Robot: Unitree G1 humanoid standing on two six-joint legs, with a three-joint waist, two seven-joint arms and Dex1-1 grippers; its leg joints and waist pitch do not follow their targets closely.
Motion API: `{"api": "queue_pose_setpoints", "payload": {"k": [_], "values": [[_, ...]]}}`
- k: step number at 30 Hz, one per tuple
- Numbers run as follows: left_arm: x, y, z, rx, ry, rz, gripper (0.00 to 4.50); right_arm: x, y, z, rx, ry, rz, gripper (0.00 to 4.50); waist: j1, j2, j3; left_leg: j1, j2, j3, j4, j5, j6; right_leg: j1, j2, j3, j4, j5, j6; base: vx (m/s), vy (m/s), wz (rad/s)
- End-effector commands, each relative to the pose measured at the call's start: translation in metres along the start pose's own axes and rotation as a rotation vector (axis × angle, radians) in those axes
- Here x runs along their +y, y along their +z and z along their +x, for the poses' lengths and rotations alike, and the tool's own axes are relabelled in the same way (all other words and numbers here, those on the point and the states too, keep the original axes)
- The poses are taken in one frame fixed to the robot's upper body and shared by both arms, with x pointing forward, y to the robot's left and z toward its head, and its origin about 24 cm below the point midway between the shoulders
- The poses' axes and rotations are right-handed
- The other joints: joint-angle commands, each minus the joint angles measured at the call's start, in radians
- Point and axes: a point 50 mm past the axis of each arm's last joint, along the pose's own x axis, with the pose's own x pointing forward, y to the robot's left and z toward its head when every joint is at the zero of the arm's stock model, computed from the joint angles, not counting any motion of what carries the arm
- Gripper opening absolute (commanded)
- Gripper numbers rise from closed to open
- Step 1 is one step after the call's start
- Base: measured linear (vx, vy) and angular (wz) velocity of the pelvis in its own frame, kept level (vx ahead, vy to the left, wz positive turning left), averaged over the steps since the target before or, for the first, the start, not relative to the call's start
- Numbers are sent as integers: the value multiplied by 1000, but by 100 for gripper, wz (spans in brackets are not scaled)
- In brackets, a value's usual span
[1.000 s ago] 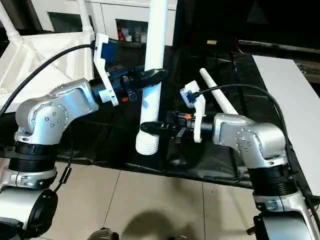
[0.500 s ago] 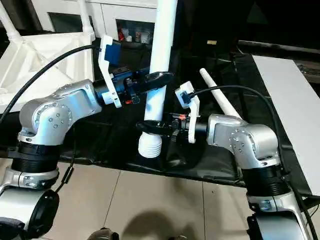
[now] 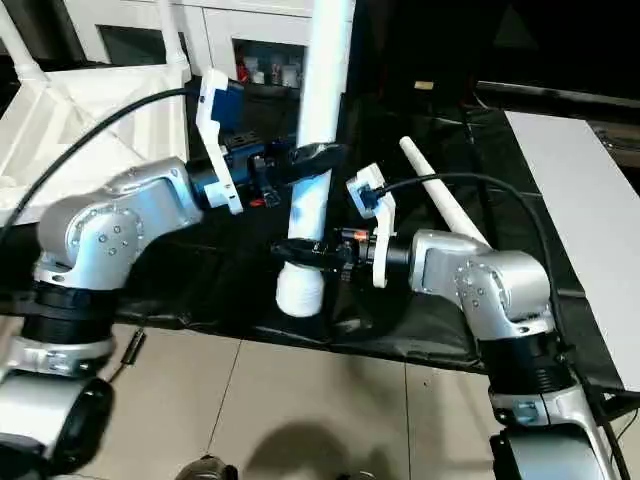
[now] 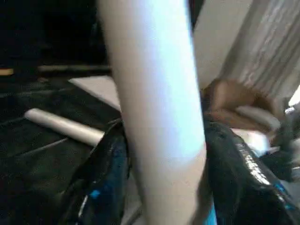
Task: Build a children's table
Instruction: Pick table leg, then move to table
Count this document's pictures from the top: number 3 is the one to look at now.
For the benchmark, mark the white plastic table leg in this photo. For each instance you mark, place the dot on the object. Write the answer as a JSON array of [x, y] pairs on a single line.
[[322, 75], [172, 40], [440, 190], [15, 45]]

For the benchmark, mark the white plastic table top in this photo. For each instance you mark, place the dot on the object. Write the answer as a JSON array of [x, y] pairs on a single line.
[[75, 110]]

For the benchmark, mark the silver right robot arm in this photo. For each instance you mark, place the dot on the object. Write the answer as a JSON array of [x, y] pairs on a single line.
[[480, 280]]

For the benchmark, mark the small white bottle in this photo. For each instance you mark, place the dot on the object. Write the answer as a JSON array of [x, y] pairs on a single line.
[[290, 76], [274, 73], [257, 76]]

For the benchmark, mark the small red item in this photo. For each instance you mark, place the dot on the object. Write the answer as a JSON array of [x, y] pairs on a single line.
[[241, 67]]

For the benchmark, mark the black mat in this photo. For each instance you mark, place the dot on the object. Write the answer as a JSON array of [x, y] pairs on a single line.
[[425, 310]]

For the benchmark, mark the small yellow tag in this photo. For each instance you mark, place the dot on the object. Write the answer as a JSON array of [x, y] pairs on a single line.
[[422, 85]]

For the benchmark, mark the white cabinet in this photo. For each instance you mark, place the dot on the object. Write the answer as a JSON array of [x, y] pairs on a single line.
[[220, 25]]

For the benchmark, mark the white flat board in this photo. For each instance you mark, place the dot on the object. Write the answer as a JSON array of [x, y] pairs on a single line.
[[575, 200]]

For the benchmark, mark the black side table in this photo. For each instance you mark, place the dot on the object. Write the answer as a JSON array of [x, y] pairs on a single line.
[[560, 95]]

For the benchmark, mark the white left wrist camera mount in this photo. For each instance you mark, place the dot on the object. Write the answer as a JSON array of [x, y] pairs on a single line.
[[217, 150]]

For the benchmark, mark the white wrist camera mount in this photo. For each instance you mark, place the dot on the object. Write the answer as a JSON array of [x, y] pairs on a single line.
[[382, 225], [217, 150]]

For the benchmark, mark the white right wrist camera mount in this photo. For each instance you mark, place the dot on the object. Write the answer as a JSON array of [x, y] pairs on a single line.
[[382, 225]]

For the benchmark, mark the black folding table frame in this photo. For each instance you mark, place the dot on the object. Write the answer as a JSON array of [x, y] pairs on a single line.
[[132, 347]]

